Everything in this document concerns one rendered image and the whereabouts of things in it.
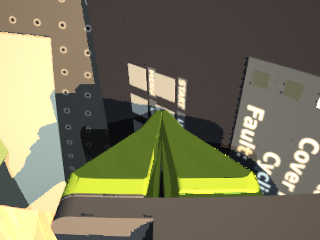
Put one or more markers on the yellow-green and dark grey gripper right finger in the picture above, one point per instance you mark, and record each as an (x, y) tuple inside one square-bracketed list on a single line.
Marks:
[(193, 168)]

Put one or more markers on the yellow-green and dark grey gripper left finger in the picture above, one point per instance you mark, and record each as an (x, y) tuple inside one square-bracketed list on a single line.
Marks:
[(128, 167)]

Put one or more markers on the beige benchtop instrument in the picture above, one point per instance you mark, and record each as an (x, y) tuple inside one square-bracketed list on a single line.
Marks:
[(242, 75)]

